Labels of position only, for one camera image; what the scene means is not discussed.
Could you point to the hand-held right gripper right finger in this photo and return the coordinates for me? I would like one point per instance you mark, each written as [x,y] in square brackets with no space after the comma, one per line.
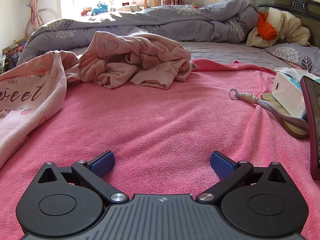
[222,165]

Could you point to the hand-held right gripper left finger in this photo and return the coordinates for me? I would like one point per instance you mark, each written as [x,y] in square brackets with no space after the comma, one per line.
[102,163]

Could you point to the pink strawberry print shirt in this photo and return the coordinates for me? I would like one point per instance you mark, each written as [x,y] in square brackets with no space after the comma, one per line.
[30,92]

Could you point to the pink towel blanket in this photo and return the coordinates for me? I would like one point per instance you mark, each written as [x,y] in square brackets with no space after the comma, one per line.
[160,120]

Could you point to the white tissue pack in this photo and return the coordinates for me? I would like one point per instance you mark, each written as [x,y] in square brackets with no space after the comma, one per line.
[287,92]

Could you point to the phone in maroon case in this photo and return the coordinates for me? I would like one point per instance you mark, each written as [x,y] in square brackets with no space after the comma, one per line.
[313,130]

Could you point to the grey bed sheet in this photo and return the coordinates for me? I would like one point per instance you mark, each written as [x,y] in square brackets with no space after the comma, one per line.
[220,52]

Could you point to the crumpled pink garment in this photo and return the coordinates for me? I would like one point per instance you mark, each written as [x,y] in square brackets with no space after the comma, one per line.
[140,55]

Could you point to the grey floral pillow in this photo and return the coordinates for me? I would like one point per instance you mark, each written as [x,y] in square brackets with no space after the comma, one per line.
[292,52]

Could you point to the orange garment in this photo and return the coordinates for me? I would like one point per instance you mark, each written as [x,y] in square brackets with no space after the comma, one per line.
[266,27]

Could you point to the grey floral quilt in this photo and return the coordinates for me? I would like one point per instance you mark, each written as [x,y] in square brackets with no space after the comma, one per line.
[150,22]

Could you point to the orange plush toy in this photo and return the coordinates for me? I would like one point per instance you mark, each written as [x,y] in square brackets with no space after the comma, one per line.
[86,11]

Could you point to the cream padded jacket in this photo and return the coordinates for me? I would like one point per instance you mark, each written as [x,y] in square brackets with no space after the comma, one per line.
[292,27]

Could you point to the pink hula hoop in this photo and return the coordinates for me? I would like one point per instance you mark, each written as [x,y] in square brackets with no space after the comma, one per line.
[53,12]

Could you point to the white doll toy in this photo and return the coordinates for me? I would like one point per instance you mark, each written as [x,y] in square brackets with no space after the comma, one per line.
[113,5]

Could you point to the white box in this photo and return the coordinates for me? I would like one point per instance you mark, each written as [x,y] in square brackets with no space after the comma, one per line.
[220,0]

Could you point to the dark bed headboard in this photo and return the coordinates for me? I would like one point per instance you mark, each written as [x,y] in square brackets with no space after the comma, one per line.
[287,1]

